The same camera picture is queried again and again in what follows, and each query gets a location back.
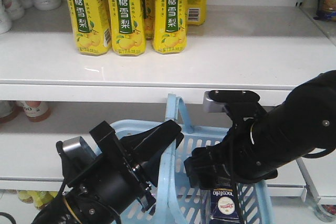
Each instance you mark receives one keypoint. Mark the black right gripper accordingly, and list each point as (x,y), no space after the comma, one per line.
(209,166)

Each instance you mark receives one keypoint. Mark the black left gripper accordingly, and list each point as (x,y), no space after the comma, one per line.
(122,173)

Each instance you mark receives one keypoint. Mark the light blue plastic basket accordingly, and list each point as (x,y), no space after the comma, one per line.
(176,201)

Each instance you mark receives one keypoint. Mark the dark blue cookie box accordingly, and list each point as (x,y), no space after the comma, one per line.
(221,206)

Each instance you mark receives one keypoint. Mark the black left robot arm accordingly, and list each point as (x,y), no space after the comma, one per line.
(54,212)

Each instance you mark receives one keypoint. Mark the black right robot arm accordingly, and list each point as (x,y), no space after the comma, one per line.
(260,141)

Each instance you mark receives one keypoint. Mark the white store shelving unit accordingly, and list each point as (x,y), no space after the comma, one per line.
(266,46)

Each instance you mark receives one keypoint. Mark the orange tea bottle lower shelf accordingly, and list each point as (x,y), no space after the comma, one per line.
(36,111)

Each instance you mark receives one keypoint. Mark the yellow pear drink bottle right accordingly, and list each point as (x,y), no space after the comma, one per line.
(170,26)

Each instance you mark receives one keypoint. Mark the yellow pear drink bottle middle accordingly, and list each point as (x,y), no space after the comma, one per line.
(127,27)

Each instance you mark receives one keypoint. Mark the yellow pear drink bottle left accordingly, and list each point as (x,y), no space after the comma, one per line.
(90,26)

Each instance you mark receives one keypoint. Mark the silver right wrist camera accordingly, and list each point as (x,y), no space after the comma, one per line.
(211,106)

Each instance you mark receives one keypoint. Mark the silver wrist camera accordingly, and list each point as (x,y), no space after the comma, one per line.
(75,149)
(211,106)

